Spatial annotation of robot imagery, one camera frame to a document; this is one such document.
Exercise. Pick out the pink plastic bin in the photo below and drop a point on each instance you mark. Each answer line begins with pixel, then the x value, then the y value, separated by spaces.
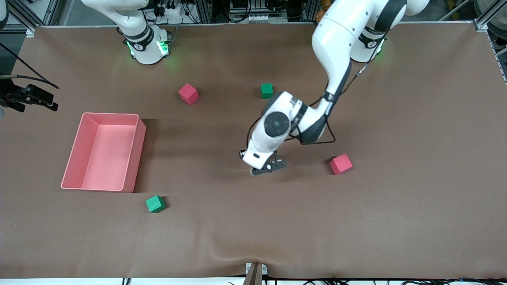
pixel 107 166

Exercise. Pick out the aluminium frame profile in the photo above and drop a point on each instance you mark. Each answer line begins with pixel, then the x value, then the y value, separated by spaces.
pixel 51 10
pixel 488 18
pixel 202 10

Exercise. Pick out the pink foam cube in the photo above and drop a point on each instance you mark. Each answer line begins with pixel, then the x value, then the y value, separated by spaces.
pixel 340 164
pixel 188 94

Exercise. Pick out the orange snack bag pile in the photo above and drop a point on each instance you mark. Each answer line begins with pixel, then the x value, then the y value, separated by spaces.
pixel 320 7

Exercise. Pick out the brown camera mount bar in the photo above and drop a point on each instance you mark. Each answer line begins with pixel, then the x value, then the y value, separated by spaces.
pixel 254 279

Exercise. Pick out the metal table edge bracket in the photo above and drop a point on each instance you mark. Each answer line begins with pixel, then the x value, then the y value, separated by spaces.
pixel 264 270

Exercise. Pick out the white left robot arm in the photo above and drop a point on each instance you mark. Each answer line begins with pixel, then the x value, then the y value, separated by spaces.
pixel 332 35

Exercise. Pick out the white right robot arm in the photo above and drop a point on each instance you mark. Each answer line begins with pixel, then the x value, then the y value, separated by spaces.
pixel 144 51

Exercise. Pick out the green foam cube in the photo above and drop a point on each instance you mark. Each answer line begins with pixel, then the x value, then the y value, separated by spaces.
pixel 155 204
pixel 266 91

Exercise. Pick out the white terminal block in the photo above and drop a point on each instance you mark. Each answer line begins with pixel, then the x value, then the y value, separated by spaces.
pixel 255 18

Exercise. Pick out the brown table cover sheet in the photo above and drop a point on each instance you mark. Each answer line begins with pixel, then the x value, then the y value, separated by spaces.
pixel 253 217

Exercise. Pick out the white power strip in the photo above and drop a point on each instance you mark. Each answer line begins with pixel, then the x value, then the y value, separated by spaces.
pixel 174 10

